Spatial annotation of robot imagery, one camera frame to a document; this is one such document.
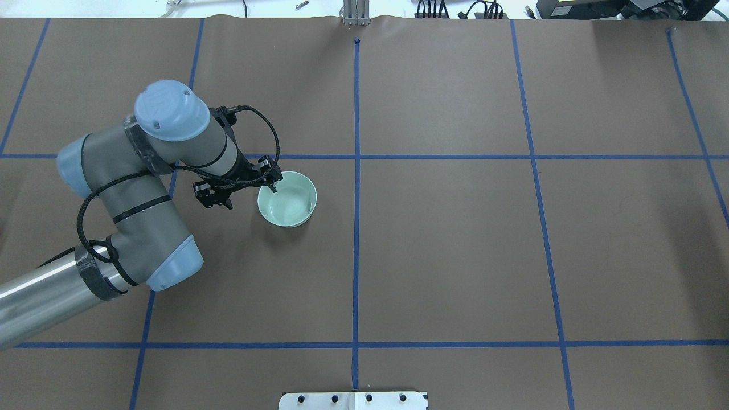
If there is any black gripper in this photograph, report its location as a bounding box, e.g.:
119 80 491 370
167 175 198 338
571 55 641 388
226 154 281 194

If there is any light green bowl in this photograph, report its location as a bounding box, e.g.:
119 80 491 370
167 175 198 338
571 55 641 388
257 171 318 228

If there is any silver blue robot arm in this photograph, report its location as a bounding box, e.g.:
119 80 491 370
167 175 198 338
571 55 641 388
1 80 283 350

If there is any black monitor stand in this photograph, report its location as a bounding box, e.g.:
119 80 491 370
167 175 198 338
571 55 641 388
536 1 719 21

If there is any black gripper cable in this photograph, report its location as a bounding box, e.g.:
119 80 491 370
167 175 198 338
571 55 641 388
77 105 281 264

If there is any aluminium frame post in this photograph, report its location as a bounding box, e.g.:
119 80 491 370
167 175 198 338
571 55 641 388
339 0 371 27

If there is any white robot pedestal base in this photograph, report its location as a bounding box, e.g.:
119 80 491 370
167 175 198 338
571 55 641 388
278 391 429 409

